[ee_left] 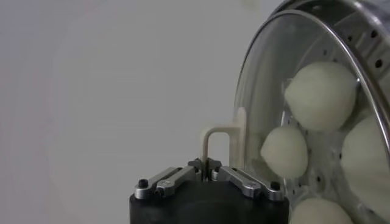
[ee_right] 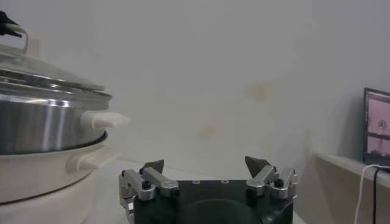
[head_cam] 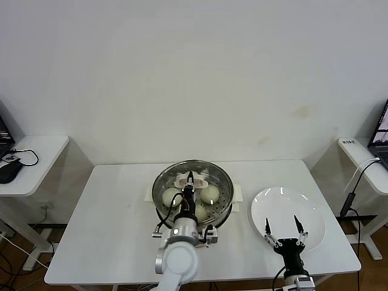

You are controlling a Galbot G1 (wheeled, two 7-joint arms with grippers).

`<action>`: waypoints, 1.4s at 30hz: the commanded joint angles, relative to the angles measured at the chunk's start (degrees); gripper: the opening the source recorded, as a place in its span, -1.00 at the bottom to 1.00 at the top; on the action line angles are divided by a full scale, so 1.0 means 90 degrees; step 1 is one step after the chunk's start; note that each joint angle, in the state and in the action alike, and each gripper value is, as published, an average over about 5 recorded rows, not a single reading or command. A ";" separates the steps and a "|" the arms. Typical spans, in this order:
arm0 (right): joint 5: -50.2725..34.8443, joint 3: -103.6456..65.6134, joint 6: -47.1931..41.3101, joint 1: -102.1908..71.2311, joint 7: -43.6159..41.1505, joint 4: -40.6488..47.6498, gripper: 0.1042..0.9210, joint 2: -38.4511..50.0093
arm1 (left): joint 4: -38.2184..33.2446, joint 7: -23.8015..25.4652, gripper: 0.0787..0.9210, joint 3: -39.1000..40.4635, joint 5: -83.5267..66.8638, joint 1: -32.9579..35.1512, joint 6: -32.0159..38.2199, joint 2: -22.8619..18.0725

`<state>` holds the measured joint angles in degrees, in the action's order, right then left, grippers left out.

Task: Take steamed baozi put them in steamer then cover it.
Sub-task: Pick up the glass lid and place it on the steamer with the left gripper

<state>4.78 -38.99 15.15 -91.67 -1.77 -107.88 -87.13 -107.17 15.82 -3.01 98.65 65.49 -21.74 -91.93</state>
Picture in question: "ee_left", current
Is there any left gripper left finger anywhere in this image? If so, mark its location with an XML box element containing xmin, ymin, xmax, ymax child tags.
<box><xmin>133</xmin><ymin>158</ymin><xmax>207</xmax><ymax>201</ymax></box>

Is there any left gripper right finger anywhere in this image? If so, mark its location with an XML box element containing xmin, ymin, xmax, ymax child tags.
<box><xmin>207</xmin><ymin>157</ymin><xmax>286</xmax><ymax>202</ymax></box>

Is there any white steamed baozi bun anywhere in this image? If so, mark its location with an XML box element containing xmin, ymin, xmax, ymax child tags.
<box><xmin>288</xmin><ymin>197</ymin><xmax>356</xmax><ymax>224</ymax></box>
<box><xmin>260</xmin><ymin>124</ymin><xmax>309</xmax><ymax>180</ymax></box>
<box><xmin>340</xmin><ymin>114</ymin><xmax>390</xmax><ymax>219</ymax></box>
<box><xmin>283</xmin><ymin>61</ymin><xmax>358</xmax><ymax>132</ymax></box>

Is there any glass lid with cream handle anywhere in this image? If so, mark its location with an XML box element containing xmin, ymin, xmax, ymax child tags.
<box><xmin>200</xmin><ymin>8</ymin><xmax>390</xmax><ymax>224</ymax></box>

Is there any perforated steel steamer basket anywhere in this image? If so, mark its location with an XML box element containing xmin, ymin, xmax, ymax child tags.
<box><xmin>271</xmin><ymin>0</ymin><xmax>390</xmax><ymax>224</ymax></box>

